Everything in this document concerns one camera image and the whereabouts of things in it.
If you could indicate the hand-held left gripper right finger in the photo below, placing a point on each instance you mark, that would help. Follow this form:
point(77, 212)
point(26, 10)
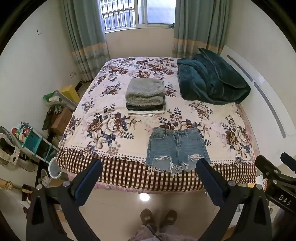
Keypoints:
point(210, 183)

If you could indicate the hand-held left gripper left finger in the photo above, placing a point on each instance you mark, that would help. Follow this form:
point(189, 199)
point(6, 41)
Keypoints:
point(89, 181)

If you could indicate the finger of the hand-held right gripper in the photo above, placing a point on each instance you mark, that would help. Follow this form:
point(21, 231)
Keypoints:
point(267, 166)
point(289, 162)

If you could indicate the blue denim shorts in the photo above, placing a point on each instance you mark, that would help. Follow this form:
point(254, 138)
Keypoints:
point(177, 148)

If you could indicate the grey fluffy folded pants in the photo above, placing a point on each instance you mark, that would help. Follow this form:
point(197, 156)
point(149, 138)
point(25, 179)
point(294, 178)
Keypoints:
point(145, 90)

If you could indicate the white plastic cup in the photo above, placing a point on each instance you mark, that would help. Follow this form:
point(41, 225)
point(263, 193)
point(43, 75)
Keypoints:
point(54, 169)

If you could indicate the white shoes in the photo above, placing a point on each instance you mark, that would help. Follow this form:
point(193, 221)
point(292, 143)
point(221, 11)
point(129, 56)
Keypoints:
point(43, 179)

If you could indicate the brown slipper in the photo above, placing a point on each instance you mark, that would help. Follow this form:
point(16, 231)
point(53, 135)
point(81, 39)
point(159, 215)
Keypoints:
point(170, 217)
point(148, 216)

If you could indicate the bed with floral sheet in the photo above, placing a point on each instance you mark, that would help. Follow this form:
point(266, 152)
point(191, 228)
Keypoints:
point(115, 129)

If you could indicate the cardboard box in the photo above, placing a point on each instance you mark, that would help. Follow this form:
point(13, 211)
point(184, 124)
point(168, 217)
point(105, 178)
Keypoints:
point(61, 120)

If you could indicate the teal toy shelf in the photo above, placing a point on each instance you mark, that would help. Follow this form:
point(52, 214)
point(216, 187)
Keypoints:
point(34, 141)

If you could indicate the person's legs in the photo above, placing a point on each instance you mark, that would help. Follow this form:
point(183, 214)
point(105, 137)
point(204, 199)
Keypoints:
point(161, 234)

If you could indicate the white headboard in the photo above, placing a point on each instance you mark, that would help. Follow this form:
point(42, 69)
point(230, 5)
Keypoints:
point(261, 92)

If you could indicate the clear plastic storage bin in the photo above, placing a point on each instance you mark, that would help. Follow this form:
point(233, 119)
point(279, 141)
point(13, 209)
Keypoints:
point(59, 99)

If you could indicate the white folded garment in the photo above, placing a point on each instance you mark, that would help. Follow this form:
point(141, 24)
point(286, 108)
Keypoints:
point(143, 113)

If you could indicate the white floor fan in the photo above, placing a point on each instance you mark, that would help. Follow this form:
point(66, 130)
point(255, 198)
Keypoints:
point(8, 148)

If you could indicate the yellow box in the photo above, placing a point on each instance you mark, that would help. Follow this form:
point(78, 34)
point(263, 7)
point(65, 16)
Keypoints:
point(69, 93)

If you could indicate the dark folded garment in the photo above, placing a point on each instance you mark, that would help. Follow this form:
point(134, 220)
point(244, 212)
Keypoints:
point(145, 107)

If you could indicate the dark teal plush blanket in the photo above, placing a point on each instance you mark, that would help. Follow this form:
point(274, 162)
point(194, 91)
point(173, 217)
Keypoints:
point(208, 78)

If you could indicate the green curtain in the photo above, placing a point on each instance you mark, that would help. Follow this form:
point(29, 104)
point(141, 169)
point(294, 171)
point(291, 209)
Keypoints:
point(198, 27)
point(87, 39)

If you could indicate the barred window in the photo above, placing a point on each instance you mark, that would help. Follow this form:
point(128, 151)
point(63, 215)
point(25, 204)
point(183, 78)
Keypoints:
point(138, 11)

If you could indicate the wall outlet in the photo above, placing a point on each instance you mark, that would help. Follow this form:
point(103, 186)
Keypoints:
point(73, 74)

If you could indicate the white wall switch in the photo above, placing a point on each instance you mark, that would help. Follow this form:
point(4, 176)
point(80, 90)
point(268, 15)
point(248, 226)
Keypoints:
point(39, 31)

